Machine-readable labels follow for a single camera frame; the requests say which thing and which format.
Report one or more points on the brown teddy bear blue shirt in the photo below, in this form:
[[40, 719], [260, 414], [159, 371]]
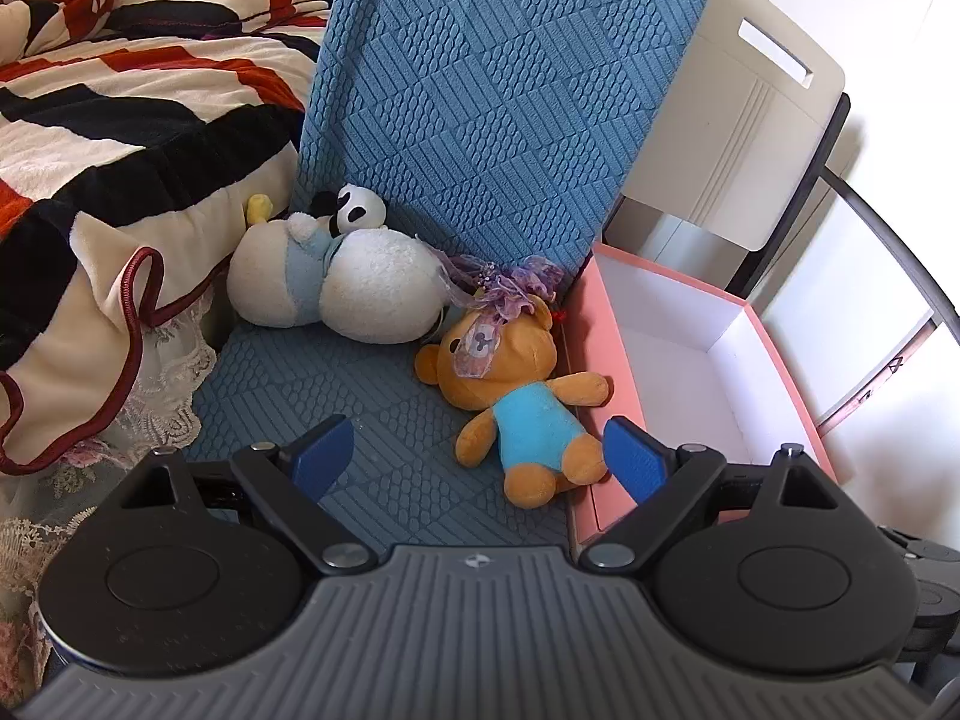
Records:
[[536, 427]]

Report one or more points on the large white plush toy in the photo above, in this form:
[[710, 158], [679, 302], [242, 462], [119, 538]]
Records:
[[375, 285]]

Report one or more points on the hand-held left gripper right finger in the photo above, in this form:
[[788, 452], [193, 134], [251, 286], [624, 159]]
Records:
[[631, 459]]

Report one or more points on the black curved metal bar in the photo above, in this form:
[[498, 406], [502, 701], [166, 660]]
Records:
[[892, 240]]

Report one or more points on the pink cardboard box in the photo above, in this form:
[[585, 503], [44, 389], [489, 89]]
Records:
[[592, 330]]

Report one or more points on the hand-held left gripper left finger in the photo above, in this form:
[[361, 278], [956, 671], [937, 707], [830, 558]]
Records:
[[322, 456]]

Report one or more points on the blue textured chair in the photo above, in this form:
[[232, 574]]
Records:
[[487, 90]]

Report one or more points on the lace bed skirt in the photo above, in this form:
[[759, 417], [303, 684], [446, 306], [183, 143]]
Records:
[[165, 390]]

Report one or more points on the panda plush toy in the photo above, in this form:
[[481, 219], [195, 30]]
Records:
[[361, 210]]

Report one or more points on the striped fleece blanket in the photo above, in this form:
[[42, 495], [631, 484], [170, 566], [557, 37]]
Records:
[[112, 105]]

